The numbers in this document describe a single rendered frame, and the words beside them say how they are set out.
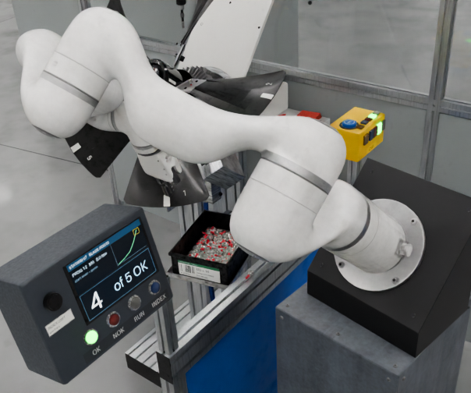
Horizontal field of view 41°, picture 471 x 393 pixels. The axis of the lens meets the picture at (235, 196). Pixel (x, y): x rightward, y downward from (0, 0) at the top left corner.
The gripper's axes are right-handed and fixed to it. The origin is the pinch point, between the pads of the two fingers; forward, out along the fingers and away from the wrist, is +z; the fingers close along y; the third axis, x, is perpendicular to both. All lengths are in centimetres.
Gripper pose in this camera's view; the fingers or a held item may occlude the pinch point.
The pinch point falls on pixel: (168, 188)
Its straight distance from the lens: 165.8
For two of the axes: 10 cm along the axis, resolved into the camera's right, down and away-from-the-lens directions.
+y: -8.0, -2.9, 5.3
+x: -5.6, 6.7, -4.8
